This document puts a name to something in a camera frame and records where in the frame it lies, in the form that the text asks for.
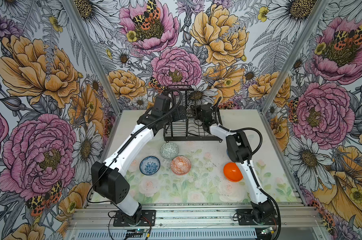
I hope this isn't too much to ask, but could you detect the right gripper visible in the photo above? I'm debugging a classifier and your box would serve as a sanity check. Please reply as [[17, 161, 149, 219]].
[[190, 103, 205, 122]]

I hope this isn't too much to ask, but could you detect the black wire dish rack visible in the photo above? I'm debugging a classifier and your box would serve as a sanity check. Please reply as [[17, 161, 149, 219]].
[[163, 85, 222, 142]]

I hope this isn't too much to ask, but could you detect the blue floral bowl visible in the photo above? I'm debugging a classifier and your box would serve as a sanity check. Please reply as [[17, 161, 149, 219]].
[[140, 156, 161, 176]]

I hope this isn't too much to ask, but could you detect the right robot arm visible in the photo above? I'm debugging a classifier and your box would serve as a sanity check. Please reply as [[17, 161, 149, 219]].
[[195, 104, 280, 224]]

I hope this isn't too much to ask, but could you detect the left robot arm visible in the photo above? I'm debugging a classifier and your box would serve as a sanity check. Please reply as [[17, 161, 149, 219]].
[[91, 93, 186, 225]]

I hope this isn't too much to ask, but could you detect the green patterned bowl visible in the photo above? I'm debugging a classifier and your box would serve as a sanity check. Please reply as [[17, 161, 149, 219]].
[[160, 142, 179, 160]]

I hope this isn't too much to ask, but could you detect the orange patterned bowl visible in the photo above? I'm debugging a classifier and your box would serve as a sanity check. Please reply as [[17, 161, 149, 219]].
[[171, 156, 191, 176]]

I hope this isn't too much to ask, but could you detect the plain orange bowl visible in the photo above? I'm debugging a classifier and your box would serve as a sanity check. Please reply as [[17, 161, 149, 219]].
[[223, 162, 243, 183]]

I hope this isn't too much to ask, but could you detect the green circuit board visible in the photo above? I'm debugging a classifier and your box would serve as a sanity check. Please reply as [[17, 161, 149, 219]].
[[126, 229, 149, 238]]

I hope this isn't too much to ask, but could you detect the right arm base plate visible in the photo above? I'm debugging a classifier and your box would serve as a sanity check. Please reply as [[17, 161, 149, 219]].
[[233, 209, 279, 226]]

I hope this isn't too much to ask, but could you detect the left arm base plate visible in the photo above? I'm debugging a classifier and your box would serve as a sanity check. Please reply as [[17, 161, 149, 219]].
[[113, 210, 157, 227]]

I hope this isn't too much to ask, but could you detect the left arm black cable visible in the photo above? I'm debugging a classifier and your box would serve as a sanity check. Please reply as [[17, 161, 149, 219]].
[[86, 88, 183, 204]]

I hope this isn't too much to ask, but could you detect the aluminium front rail frame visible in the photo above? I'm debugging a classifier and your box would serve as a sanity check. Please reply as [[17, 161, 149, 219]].
[[65, 203, 331, 240]]

